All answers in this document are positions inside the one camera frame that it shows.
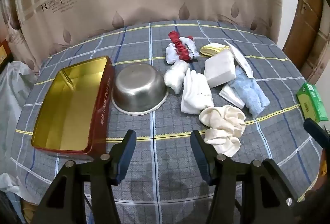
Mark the red and gold tin box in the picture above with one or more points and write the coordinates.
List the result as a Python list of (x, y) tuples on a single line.
[(69, 110)]

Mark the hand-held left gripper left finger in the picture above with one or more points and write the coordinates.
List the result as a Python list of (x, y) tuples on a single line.
[(125, 153)]

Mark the thick white towel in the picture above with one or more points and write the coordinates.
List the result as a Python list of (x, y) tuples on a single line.
[(220, 69)]

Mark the green cardboard box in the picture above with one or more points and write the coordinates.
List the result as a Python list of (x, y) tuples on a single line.
[(312, 101)]

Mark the white fluffy cloth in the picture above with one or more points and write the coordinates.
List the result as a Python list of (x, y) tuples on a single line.
[(176, 75)]

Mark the white cloth with yellow trim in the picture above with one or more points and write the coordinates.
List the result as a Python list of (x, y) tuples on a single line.
[(212, 49)]

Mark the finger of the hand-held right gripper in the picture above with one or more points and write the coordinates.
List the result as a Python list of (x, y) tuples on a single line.
[(318, 133)]

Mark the white pouch with red trim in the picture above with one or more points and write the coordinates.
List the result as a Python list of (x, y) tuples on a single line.
[(181, 48)]

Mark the cream cloth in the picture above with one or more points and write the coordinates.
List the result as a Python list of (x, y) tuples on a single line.
[(223, 126)]

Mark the brown wooden door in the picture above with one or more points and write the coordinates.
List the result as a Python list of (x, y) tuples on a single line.
[(309, 28)]

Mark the white plastic cover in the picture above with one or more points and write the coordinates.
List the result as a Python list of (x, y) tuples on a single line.
[(13, 100)]

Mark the light blue towel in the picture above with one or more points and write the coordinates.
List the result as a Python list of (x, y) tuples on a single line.
[(251, 92)]

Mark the grey plaid sheet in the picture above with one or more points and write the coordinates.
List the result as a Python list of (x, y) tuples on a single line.
[(159, 175)]

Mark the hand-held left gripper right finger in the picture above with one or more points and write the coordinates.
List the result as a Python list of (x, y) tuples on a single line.
[(201, 155)]

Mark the stainless steel bowl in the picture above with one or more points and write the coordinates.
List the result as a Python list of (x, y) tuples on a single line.
[(138, 87)]

